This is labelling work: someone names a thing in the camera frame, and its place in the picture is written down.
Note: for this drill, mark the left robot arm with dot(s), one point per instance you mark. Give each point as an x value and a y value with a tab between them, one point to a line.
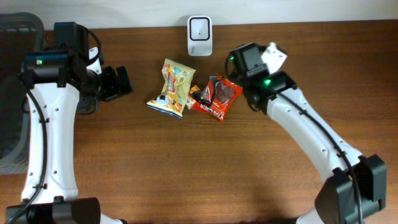
62	81

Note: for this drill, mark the white barcode scanner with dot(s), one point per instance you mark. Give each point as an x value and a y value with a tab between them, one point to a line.
199	36

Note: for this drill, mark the small orange box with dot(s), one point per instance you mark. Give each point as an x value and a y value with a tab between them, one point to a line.
190	100

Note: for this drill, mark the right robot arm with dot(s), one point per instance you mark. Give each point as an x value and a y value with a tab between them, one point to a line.
354	186

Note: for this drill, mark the yellow chips bag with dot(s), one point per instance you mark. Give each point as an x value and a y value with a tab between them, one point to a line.
174	95

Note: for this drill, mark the orange red snack bag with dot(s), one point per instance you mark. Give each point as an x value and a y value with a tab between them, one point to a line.
225	94

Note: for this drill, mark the grey plastic mesh basket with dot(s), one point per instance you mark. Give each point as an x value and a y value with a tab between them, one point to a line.
21	34

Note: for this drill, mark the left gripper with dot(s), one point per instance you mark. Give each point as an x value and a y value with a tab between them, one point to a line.
115	88

